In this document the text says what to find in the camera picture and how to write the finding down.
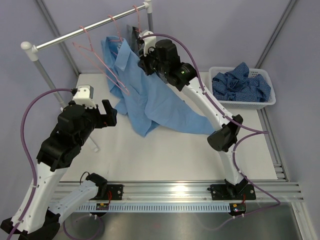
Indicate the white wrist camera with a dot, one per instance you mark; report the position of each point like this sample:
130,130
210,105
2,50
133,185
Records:
148,40
83,96

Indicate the white plastic basket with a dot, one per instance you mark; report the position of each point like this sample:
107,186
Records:
253,72

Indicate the white slotted cable duct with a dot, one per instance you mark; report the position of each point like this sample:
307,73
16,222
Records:
153,207

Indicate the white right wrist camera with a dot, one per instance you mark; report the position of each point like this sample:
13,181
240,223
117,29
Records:
148,40

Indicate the pink hanger of checkered shirt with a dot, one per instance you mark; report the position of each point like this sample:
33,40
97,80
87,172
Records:
100,60

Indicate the grey shirt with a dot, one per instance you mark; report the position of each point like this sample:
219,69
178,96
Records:
132,38

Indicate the light blue shirt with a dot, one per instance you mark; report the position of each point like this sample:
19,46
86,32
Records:
146,99

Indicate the blue checkered shirt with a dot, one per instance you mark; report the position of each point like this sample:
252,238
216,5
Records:
236,85

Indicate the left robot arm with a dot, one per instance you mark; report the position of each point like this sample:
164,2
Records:
38,218

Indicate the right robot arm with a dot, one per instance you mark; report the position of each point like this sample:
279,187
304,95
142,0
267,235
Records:
161,57

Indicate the aluminium mounting rail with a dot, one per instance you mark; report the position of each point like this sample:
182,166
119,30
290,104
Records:
169,191

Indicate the pink hanger of grey shirt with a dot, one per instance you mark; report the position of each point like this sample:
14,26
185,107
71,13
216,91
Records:
138,20

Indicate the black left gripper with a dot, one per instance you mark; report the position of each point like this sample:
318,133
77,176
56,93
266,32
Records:
105,120

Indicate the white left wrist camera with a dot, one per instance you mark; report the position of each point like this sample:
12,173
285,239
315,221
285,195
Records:
83,96

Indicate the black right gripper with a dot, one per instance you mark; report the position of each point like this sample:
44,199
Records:
143,63

